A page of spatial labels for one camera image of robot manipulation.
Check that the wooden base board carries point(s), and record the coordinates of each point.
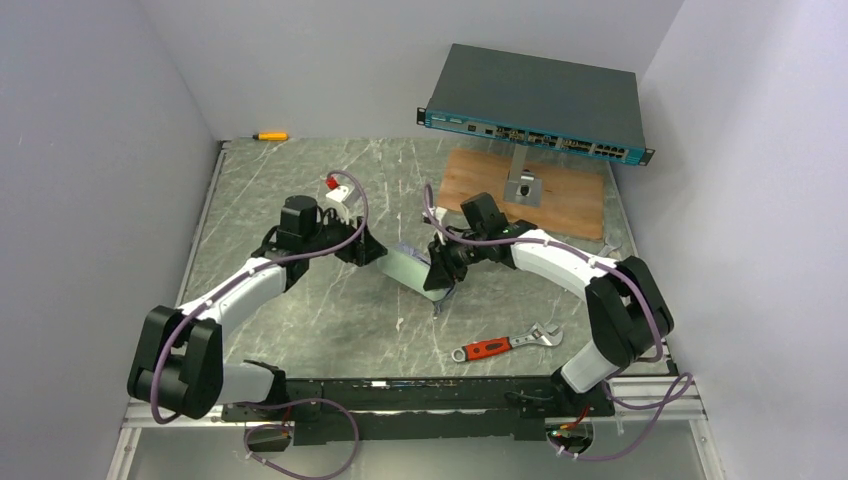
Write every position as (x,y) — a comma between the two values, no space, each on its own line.
(571,201)

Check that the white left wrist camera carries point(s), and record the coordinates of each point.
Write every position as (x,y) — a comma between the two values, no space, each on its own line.
(342,200)

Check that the silver open end spanner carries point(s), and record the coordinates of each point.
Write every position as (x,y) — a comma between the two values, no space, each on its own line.
(610,246)

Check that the lilac folding umbrella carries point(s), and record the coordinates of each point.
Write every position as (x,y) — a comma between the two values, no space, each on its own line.
(438,305)

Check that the red handled adjustable wrench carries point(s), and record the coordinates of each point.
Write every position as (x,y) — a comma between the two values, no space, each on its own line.
(549,335)

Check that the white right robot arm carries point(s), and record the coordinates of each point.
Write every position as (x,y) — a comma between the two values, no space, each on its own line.
(627,312)

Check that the grey metal stand bracket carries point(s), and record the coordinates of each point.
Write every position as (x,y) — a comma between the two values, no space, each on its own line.
(522,186)

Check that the teal network switch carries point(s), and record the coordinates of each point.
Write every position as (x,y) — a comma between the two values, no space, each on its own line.
(532,101)

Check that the mint green umbrella sleeve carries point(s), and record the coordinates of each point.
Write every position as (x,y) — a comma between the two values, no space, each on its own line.
(406,265)

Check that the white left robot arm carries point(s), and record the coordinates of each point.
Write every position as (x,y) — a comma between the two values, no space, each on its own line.
(178,363)

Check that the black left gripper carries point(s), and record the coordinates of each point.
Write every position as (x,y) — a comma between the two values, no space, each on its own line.
(354,240)

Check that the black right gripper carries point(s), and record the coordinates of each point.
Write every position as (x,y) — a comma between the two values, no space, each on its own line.
(444,261)

